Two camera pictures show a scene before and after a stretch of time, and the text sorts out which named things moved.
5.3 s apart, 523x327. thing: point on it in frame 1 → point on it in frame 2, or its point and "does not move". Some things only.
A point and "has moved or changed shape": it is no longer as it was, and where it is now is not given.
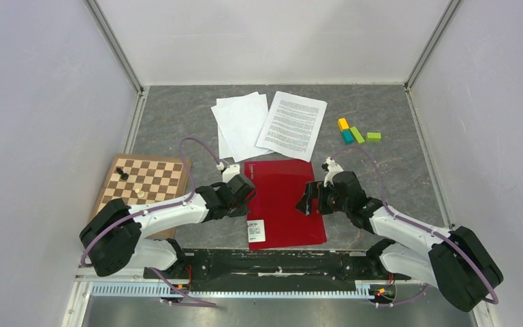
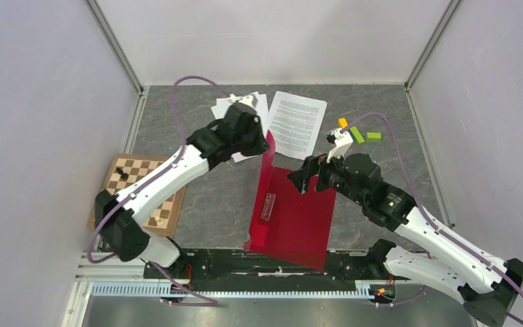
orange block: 342,124 does not move
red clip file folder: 280,185 has moved or changed shape
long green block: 357,135 does not move
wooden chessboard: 144,180 does not move
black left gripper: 242,211 → 261,146
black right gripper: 314,189 → 300,177
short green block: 373,137 does not move
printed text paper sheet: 293,126 does not move
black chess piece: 123,176 does not move
